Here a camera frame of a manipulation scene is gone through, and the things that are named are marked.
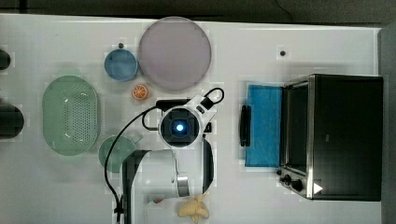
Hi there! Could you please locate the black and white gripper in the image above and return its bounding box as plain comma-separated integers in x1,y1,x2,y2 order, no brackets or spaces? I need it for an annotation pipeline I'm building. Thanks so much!
155,98,219,138

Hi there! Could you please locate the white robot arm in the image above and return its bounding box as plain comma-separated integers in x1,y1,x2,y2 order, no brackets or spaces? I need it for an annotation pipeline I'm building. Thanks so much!
122,94,217,224

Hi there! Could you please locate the black toaster oven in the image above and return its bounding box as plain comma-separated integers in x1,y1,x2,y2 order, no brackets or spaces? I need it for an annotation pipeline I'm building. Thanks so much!
277,74,383,202

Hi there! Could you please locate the orange slice toy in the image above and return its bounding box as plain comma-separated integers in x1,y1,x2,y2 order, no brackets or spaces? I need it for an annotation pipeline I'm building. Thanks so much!
132,84,149,101

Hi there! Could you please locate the large grey round plate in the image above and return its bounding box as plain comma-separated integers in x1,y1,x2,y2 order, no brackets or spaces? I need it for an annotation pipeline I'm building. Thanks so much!
138,17,212,91

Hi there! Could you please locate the green mug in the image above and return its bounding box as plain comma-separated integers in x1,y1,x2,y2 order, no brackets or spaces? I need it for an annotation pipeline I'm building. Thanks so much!
98,134,143,174

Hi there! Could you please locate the blue cup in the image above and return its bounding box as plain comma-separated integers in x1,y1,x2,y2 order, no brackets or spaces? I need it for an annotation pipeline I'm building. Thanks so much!
104,49,138,82

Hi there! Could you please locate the yellow banana toy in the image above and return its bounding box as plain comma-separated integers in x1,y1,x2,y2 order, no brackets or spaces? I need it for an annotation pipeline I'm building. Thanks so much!
177,194,209,224

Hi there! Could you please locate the black cylinder near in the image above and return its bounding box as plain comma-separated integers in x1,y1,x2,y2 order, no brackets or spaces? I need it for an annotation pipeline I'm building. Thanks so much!
0,104,24,139

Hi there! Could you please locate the black cylinder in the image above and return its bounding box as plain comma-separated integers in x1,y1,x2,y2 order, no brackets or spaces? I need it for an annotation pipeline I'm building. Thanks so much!
0,49,11,70
0,104,24,139

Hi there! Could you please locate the black cylinder far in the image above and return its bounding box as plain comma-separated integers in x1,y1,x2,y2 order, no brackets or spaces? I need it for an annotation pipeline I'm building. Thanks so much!
0,49,11,70

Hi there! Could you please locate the black oven door handle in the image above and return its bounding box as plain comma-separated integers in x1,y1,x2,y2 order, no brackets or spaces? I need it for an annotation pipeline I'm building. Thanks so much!
239,105,251,147

